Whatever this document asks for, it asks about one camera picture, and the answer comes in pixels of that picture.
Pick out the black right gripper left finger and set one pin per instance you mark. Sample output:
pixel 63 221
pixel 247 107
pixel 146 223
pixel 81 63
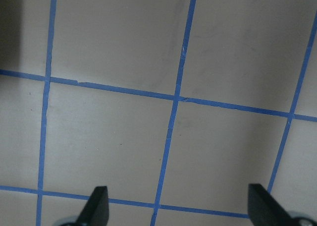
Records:
pixel 96 210

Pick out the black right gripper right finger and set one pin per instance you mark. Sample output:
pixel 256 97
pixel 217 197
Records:
pixel 264 210

